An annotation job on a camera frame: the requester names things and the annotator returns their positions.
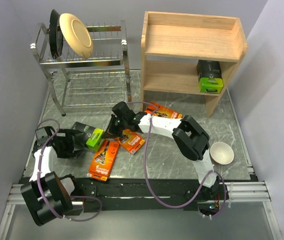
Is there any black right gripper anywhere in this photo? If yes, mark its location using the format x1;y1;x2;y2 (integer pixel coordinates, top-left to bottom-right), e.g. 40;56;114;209
102;114;128;140

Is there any black green razor box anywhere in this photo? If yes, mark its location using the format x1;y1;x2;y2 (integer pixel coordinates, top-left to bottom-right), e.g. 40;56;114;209
71;121;104;152
197;59;224;94

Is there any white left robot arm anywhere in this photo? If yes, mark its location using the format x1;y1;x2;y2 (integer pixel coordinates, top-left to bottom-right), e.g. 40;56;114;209
20;126;85;226

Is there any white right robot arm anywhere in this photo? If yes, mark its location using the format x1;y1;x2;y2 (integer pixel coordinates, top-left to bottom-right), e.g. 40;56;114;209
103;101;220;199

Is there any wooden two-tier shelf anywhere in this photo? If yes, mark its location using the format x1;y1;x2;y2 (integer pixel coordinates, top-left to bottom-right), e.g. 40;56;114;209
140;11;248;117

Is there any orange razor box middle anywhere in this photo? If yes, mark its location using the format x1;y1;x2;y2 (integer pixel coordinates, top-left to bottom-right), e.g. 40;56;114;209
115;129;145;155

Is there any orange razor box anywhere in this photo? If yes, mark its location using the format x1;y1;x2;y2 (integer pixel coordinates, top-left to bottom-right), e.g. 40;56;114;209
145;102;183;119
87;140;120;182
115;129;145;155

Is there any orange razor box left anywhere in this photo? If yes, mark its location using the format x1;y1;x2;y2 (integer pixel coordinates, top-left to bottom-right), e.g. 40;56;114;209
87;140;120;182

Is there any orange razor box right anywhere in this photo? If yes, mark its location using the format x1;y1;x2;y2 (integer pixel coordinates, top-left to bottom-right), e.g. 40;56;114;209
145;102;183;119

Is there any chrome dish rack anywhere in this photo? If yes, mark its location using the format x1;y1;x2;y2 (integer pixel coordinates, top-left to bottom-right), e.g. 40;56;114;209
30;20;132;117

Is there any beige wooden plate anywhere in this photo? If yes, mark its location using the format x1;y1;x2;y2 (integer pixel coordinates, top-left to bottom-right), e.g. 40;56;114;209
59;13;94;59

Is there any white small bowl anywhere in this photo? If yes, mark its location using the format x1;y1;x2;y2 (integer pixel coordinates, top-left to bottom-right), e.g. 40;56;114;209
210;142;235;165

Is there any black plate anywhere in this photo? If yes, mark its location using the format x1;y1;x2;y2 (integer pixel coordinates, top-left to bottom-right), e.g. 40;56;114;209
49;9;64;60

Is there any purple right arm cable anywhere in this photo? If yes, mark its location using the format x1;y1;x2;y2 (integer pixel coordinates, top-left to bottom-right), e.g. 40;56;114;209
126;101;228;220

